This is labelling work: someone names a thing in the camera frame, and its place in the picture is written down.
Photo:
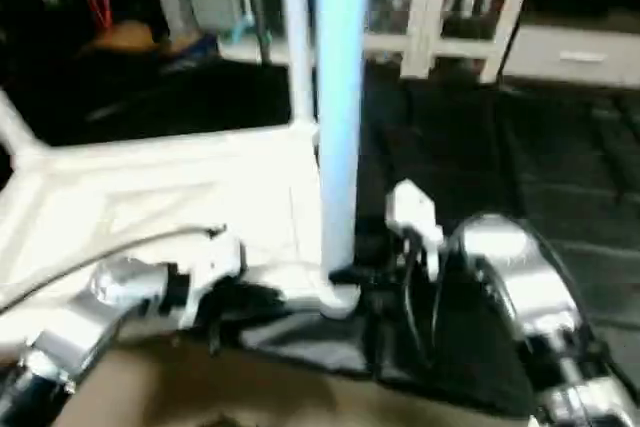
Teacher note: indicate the brown cardboard box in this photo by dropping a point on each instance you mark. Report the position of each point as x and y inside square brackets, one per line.
[125, 39]

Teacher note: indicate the black work mat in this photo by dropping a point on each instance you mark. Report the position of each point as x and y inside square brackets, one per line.
[520, 177]

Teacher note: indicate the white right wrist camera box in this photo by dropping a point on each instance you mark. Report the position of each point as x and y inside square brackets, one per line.
[410, 212]

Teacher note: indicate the blue plastic bag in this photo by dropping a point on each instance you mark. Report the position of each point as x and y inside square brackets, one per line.
[198, 45]

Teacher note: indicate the white glass-door cabinet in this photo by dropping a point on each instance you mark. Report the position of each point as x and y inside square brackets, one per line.
[440, 7]

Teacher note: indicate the white plastic table top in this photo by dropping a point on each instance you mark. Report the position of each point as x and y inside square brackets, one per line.
[130, 197]

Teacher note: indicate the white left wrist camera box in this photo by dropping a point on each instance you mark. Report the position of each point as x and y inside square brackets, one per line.
[215, 262]

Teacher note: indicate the white drawer unit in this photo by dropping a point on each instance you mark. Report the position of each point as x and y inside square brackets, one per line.
[575, 55]

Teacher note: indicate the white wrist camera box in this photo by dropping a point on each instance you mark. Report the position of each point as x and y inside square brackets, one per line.
[215, 262]
[410, 212]

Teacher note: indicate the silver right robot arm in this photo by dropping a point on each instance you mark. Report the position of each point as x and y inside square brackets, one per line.
[520, 287]

